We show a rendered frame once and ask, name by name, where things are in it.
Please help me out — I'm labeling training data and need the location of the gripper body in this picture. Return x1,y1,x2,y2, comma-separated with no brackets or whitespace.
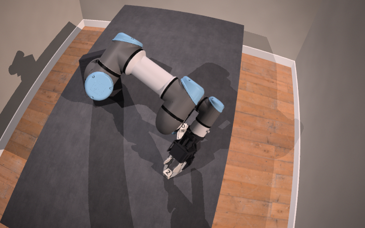
167,126,205,163

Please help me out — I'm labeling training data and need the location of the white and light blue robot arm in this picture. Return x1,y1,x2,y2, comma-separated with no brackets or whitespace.
84,33,224,137

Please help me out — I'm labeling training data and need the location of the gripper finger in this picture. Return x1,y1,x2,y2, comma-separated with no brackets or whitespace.
163,155,174,170
170,156,195,178

